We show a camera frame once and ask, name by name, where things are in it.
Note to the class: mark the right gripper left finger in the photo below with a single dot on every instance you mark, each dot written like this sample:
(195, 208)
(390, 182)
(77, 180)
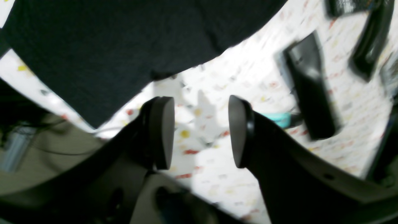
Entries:
(105, 187)

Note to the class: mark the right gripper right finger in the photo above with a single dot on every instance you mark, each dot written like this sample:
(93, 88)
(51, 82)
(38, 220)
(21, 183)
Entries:
(297, 186)

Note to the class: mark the black T-shirt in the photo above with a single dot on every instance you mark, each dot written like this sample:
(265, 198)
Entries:
(98, 54)

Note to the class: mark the turquoise highlighter marker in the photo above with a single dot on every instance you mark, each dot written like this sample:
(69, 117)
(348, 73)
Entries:
(281, 119)

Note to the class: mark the white terrazzo table cloth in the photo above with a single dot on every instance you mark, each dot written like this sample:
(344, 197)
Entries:
(202, 156)

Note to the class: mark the long black bar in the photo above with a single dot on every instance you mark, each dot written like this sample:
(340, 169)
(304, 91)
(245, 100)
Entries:
(363, 60)

